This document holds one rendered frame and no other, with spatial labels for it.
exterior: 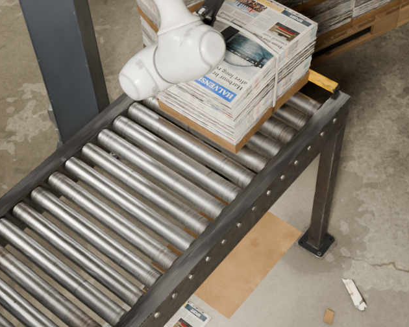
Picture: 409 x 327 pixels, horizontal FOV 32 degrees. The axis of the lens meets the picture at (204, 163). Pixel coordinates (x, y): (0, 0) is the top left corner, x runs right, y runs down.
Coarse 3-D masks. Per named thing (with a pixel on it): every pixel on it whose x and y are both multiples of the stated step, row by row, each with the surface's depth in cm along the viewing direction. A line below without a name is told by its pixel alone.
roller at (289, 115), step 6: (282, 108) 209; (288, 108) 208; (276, 114) 210; (282, 114) 208; (288, 114) 207; (294, 114) 207; (300, 114) 207; (282, 120) 209; (288, 120) 208; (294, 120) 207; (300, 120) 206; (306, 120) 206; (294, 126) 207; (300, 126) 206
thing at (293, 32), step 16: (240, 0) 203; (256, 0) 203; (272, 0) 204; (224, 16) 198; (240, 16) 198; (256, 16) 198; (272, 16) 199; (288, 16) 199; (304, 16) 199; (256, 32) 194; (272, 32) 194; (288, 32) 194; (304, 32) 194; (288, 48) 191; (304, 48) 200; (288, 64) 196; (304, 64) 207; (288, 80) 203
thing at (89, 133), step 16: (128, 96) 214; (112, 112) 210; (96, 128) 206; (112, 128) 211; (64, 144) 203; (80, 144) 203; (96, 144) 208; (48, 160) 200; (64, 160) 200; (32, 176) 197; (48, 176) 197; (16, 192) 194; (0, 208) 191; (16, 224) 196; (0, 240) 194
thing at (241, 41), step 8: (216, 16) 198; (216, 24) 197; (224, 24) 196; (240, 32) 194; (232, 40) 192; (240, 40) 192; (248, 40) 192; (264, 40) 192; (240, 48) 190; (248, 48) 190; (256, 48) 190; (264, 48) 190; (272, 48) 190; (280, 48) 190; (256, 56) 188; (264, 56) 188; (272, 56) 188; (280, 56) 190; (272, 64) 188; (280, 64) 192; (272, 72) 190; (280, 72) 195; (272, 80) 194; (272, 88) 197; (272, 96) 200; (272, 104) 202
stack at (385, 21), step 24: (144, 0) 288; (192, 0) 260; (288, 0) 289; (336, 0) 305; (360, 0) 314; (384, 0) 324; (144, 24) 304; (336, 24) 317; (360, 24) 326; (384, 24) 337; (336, 48) 334
